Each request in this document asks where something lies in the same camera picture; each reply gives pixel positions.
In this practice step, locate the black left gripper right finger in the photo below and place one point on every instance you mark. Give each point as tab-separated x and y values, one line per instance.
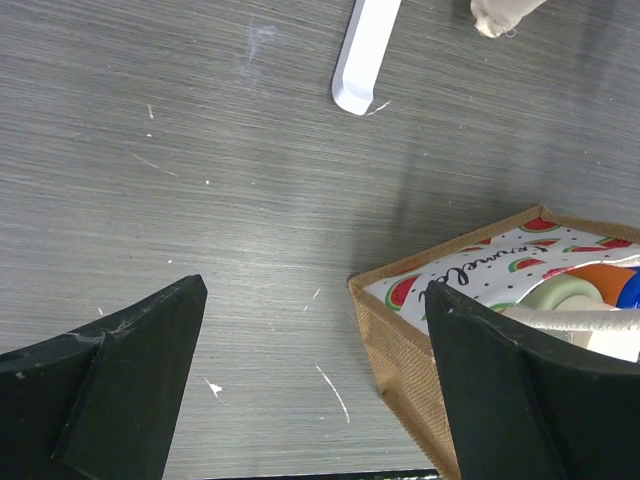
522	404

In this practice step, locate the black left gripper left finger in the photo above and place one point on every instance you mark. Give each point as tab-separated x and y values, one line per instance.
102	401

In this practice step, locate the orange bottle blue pump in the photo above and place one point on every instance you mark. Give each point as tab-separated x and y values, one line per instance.
618	286

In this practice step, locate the green bottle beige cap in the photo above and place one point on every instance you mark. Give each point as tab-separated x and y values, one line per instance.
564	292

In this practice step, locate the beige jacket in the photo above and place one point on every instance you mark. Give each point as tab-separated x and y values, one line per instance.
494	18

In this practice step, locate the white clothes rack frame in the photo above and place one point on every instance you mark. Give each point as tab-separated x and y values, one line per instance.
362	53

